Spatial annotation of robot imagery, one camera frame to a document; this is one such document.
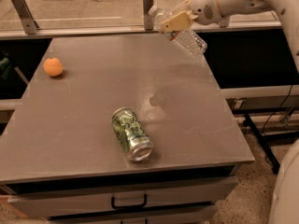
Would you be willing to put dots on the orange fruit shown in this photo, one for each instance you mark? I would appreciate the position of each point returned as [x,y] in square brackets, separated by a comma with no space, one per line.
[53,67]

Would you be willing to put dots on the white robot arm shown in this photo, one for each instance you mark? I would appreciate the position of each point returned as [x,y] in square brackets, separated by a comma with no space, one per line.
[285,204]

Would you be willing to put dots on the black stand leg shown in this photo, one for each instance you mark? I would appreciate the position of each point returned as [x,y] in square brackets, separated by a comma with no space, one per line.
[264,145]

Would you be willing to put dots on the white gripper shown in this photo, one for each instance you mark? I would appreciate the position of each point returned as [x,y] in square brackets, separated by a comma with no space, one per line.
[204,9]

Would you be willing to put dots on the middle metal railing bracket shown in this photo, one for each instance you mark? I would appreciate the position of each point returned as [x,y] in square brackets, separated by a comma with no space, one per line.
[147,4]

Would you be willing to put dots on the grey lower drawer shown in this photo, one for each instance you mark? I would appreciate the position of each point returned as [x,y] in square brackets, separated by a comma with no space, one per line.
[172,215]

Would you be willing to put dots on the clear plastic water bottle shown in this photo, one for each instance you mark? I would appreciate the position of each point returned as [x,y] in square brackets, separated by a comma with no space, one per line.
[186,40]

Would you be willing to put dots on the green soda can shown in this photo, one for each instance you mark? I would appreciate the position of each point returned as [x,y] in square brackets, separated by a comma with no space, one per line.
[135,143]

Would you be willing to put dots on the grey drawer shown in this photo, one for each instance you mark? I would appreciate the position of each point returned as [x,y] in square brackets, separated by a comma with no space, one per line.
[172,215]
[83,201]

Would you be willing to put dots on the grey upper drawer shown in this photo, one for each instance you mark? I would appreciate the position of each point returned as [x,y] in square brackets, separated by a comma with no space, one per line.
[83,201]

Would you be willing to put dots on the left metal railing bracket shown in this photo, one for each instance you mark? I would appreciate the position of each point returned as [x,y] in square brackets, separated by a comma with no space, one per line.
[28,23]

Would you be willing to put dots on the black drawer handle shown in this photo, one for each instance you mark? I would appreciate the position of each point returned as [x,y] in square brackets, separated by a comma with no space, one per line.
[134,202]

